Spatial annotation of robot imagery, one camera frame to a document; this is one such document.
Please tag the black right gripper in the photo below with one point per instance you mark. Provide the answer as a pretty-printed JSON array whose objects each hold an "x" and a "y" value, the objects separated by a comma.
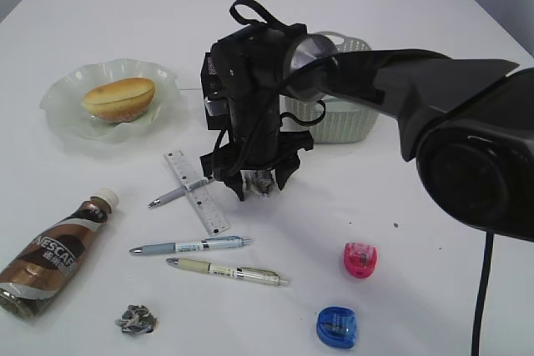
[{"x": 252, "y": 63}]

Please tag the paper ball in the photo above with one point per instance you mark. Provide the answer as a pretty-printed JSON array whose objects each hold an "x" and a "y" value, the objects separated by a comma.
[
  {"x": 137, "y": 320},
  {"x": 259, "y": 182}
]

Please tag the pink pencil sharpener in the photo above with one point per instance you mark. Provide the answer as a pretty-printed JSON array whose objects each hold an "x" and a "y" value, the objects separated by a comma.
[{"x": 360, "y": 259}]

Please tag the golden bread roll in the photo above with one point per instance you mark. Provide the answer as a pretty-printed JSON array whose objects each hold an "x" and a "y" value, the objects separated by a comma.
[{"x": 121, "y": 101}]

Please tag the blue pencil sharpener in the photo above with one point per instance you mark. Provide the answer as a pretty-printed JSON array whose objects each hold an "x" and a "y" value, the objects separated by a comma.
[{"x": 337, "y": 327}]

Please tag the brown Nescafe coffee bottle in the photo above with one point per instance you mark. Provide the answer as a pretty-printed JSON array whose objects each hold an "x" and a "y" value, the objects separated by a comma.
[{"x": 45, "y": 266}]

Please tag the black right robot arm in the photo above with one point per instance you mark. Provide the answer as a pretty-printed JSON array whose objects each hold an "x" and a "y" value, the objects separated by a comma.
[{"x": 467, "y": 123}]

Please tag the blue grip pen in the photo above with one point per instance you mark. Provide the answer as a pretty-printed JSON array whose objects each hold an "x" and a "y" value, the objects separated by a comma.
[{"x": 194, "y": 246}]

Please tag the grey pen across ruler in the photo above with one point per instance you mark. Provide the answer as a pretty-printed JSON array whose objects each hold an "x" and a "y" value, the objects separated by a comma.
[{"x": 177, "y": 193}]

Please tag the green plastic basket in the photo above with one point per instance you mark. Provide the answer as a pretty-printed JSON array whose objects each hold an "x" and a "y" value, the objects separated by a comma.
[{"x": 343, "y": 122}]

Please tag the beige grip pen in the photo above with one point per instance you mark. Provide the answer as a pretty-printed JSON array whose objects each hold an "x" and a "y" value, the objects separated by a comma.
[{"x": 253, "y": 275}]

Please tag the black mesh pen holder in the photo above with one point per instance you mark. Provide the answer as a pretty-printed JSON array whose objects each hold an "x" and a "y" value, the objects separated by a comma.
[{"x": 216, "y": 101}]

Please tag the pale green glass plate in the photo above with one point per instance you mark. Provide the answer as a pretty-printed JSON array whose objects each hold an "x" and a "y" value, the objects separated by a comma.
[{"x": 62, "y": 103}]

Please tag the clear plastic ruler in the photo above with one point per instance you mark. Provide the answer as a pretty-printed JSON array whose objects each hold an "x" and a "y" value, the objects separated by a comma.
[{"x": 196, "y": 192}]

